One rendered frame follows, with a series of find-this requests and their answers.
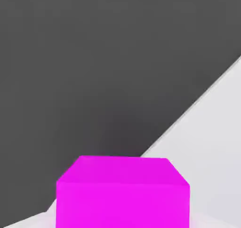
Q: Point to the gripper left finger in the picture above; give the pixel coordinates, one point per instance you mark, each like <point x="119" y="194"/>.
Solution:
<point x="43" y="220"/>

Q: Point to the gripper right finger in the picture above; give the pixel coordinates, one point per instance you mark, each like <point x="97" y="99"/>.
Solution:
<point x="201" y="223"/>

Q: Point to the small magenta cube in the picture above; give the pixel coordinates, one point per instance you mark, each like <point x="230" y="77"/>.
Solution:
<point x="122" y="197"/>

